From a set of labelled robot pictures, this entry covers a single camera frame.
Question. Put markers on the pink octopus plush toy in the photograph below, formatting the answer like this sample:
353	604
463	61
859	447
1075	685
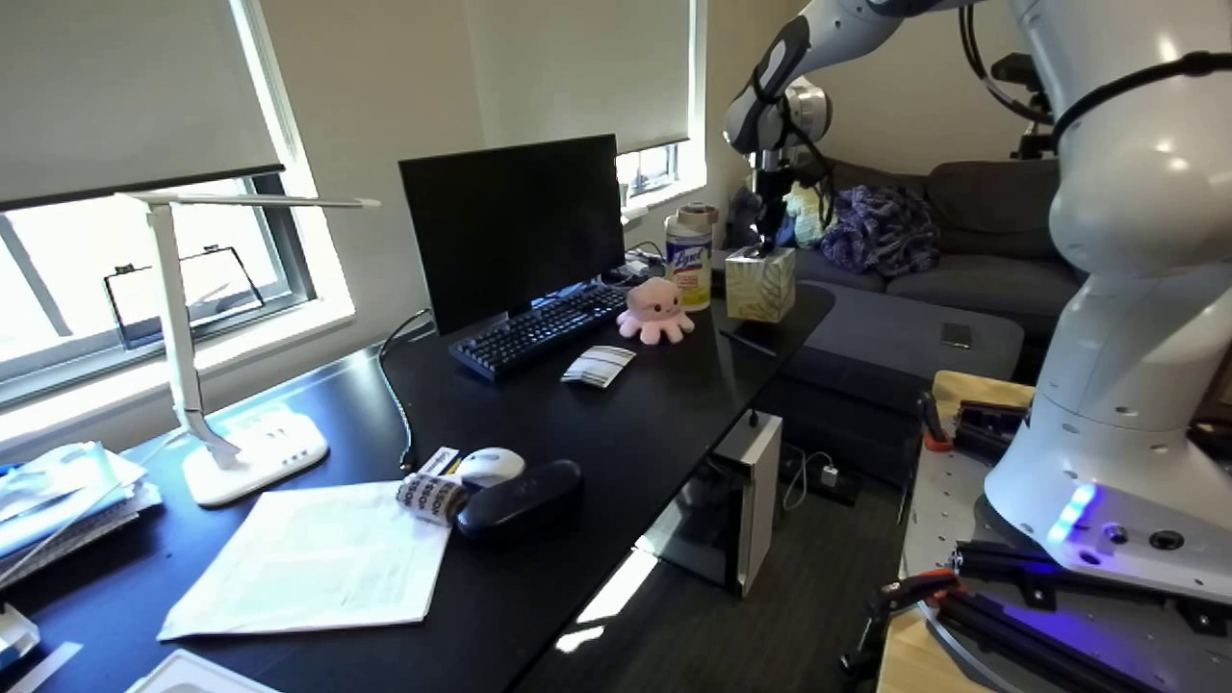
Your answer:
657	314

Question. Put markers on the purple blanket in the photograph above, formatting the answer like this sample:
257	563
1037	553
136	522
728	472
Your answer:
886	232

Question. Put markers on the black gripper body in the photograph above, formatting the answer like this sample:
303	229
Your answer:
774	180

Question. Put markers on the white desk lamp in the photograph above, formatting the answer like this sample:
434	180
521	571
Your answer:
193	387

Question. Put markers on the light green pillow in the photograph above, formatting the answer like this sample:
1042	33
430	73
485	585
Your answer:
809	214

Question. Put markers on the clear plastic sleeve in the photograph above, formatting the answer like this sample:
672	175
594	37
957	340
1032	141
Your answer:
193	677

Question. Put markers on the large roller window blind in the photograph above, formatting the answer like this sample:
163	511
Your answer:
119	92

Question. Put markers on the stack of papers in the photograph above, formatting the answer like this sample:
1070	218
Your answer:
58	504

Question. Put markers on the white computer mouse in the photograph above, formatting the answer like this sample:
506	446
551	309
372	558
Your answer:
490	465

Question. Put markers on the black computer keyboard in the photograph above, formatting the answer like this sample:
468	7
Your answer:
531	334

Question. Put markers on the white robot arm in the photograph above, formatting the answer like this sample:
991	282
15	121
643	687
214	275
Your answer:
1129	334

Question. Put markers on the yellow disinfectant wipes canister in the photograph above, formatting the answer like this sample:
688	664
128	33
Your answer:
688	263

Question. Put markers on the white printed paper sheet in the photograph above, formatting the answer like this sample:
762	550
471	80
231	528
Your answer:
313	562

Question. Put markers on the grey sofa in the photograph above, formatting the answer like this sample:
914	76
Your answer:
924	340

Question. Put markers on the silver computer tower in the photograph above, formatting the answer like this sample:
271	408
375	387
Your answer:
743	504

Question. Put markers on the black camera on stand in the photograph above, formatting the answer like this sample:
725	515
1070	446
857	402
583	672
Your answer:
1024	73

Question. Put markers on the patterned tissue box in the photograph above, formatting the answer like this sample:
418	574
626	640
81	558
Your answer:
760	286

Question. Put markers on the black computer monitor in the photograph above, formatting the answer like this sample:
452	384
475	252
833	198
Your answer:
513	225

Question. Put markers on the brown cardboard piece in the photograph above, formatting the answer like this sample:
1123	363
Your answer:
982	387

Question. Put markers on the black power brick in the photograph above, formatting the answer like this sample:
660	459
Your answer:
833	481

